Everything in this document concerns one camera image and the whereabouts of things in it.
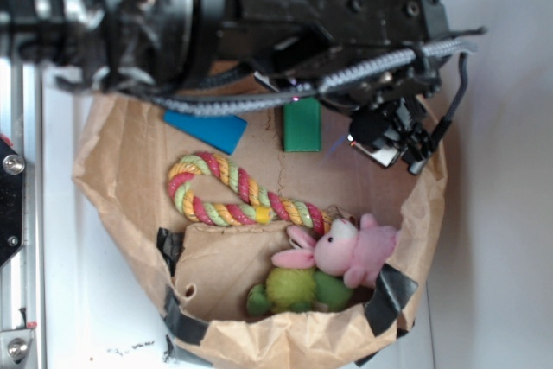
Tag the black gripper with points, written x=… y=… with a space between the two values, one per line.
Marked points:
x=339 y=51

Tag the green rectangular block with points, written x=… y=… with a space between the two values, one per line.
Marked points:
x=302 y=126

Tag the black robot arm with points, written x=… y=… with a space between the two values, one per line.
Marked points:
x=159 y=47

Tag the blue rectangular block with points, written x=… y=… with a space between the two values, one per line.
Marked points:
x=221 y=132

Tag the brown paper bag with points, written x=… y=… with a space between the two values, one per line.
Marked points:
x=198 y=275

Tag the pink plush bunny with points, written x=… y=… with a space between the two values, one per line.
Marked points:
x=357 y=254

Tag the green plush toy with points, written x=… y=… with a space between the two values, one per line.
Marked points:
x=294 y=290

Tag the white plastic tray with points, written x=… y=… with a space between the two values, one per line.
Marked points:
x=96 y=313

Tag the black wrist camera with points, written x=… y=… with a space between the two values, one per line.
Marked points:
x=392 y=132

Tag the multicolour rope toy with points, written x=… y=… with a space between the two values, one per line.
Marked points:
x=212 y=189

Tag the black metal bracket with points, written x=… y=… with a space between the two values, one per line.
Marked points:
x=11 y=200

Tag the aluminium frame rail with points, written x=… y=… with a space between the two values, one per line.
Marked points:
x=23 y=339

